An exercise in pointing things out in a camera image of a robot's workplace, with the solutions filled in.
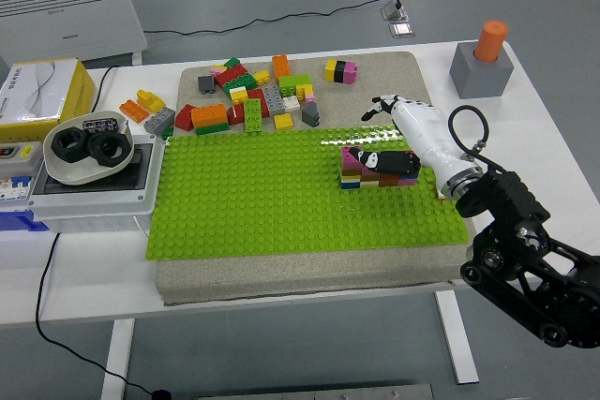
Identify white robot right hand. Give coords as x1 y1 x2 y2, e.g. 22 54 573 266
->
349 94 479 190

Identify magenta toy brick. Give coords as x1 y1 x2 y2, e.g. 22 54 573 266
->
340 145 365 171

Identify yellow black pink brick stack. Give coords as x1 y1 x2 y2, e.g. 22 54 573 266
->
324 59 359 84

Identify lime green toy brick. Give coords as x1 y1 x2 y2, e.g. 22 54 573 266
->
278 74 314 97

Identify light grey toy brick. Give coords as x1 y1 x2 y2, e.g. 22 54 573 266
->
142 107 177 135
262 84 287 116

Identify tall orange toy brick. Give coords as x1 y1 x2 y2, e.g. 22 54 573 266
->
272 54 293 81

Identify green studded baseplate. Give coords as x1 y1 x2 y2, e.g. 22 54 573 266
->
143 121 472 261

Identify dark green toy brick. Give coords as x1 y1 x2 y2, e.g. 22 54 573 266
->
222 74 259 97

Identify large red toy brick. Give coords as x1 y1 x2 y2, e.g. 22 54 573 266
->
214 64 250 88

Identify flat green toy brick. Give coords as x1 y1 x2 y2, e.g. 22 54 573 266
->
195 122 232 136

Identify large orange toy brick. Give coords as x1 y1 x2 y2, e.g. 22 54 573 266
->
190 103 229 129

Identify red sloped toy brick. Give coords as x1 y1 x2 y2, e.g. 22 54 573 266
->
174 103 198 132

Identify yellow sloped toy brick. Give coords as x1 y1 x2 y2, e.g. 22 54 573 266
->
136 89 167 114

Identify flat orange toy brick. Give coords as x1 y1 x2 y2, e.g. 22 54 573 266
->
119 99 151 125

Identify grey cube holder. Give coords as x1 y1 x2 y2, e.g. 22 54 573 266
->
448 40 516 100

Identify orange cylinder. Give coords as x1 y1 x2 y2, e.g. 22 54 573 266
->
472 20 509 64

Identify dark grey sloped brick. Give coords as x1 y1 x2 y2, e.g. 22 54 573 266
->
301 101 322 128

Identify open metal floor socket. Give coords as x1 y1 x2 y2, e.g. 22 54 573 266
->
380 0 412 22

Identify long lime green brick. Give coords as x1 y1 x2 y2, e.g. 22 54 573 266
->
243 97 265 133

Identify grey-brown foam mat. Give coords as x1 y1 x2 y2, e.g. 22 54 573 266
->
154 51 477 306

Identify white table leg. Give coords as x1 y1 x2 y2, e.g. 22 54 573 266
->
434 289 480 386
100 318 137 400

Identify small black terminal block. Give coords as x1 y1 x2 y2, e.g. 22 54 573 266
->
82 117 118 135

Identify large black hex nut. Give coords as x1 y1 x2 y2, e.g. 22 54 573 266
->
50 126 91 165
86 131 130 168

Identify grey junction box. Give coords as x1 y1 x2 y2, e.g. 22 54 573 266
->
27 133 167 233

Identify white bowl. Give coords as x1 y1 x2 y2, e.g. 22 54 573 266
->
42 111 135 186

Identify white panel heater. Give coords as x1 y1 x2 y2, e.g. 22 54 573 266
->
0 0 148 67

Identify yellow and white tissue box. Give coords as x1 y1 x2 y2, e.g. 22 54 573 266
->
0 57 98 142

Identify grey circuit breaker box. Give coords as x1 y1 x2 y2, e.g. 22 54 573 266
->
0 141 45 203

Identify black heater cable with plug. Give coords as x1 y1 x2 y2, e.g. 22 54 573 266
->
142 0 402 37

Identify black power cable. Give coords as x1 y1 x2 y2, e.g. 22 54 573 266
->
35 65 173 400

